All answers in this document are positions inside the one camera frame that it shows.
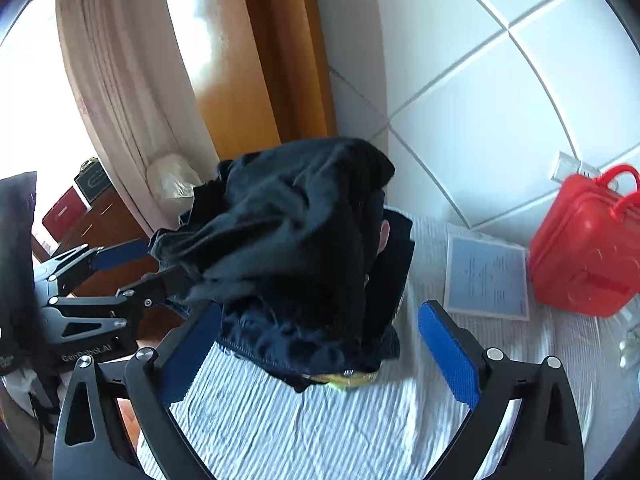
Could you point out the black box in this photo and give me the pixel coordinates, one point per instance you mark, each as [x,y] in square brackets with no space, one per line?
[92,182]

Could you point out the white wall outlet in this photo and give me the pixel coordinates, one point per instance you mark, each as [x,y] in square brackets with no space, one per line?
[567,165]

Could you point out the white striped sheet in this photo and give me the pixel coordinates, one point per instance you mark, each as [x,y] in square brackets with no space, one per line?
[325,435]

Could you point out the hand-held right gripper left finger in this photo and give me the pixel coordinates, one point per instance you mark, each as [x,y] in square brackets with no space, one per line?
[187,355]

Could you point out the red box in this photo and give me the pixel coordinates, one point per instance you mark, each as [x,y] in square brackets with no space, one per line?
[62,212]

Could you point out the beige curtain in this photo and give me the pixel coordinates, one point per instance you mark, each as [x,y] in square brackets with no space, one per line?
[125,85]

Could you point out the wooden door frame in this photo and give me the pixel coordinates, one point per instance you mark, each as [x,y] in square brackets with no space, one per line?
[240,60]

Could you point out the red hard-shell suitcase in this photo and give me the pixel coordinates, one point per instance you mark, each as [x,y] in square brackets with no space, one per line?
[580,255]

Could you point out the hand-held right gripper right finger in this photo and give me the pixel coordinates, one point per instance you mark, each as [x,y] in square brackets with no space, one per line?
[450,355]

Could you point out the black printed t-shirt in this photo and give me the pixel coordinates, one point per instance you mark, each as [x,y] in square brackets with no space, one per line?
[290,220]

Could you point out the brown wooden dresser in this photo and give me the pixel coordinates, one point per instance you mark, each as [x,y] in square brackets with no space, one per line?
[105,227]

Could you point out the white plastic bag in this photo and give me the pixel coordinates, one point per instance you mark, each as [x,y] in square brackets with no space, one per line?
[172,175]

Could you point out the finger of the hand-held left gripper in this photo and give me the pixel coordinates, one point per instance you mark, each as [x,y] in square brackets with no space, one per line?
[120,255]
[150,292]

